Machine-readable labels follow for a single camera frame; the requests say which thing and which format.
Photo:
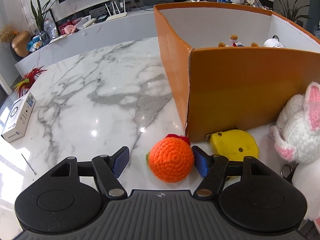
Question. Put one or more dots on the white wifi router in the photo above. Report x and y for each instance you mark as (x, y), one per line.
(116, 13)

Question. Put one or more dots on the thin metal pin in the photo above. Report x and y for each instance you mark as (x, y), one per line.
(29, 164)

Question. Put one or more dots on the red feather duster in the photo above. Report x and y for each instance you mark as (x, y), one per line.
(28, 80)

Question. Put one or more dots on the white tube bottle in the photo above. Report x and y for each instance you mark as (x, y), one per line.
(273, 43)

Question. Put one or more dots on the white pink crochet bunny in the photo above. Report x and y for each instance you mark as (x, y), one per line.
(296, 132)

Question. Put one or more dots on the orange crochet ball toy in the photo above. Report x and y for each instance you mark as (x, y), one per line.
(171, 159)

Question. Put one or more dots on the brown teddy bear blue outfit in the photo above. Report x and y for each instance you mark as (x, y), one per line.
(233, 40)

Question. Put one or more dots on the white plush pink striped toy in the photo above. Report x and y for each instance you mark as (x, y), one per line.
(306, 179)

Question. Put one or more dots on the gold brown vase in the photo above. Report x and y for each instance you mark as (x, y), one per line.
(19, 43)

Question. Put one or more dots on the green potted plant right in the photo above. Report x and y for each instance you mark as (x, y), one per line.
(291, 12)

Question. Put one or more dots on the white product box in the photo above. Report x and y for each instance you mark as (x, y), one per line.
(17, 121)

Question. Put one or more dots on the green potted plant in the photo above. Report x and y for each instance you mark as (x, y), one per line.
(291, 12)
(44, 19)

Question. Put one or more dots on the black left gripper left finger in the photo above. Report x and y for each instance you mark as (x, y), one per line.
(107, 171)

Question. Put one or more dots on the large orange cardboard box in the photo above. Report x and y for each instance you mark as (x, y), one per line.
(218, 89)

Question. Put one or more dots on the yellow tape measure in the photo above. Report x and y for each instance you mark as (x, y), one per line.
(233, 144)

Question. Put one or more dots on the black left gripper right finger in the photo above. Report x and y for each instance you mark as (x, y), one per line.
(212, 169)

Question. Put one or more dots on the green potted plant left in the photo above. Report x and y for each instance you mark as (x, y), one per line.
(44, 19)

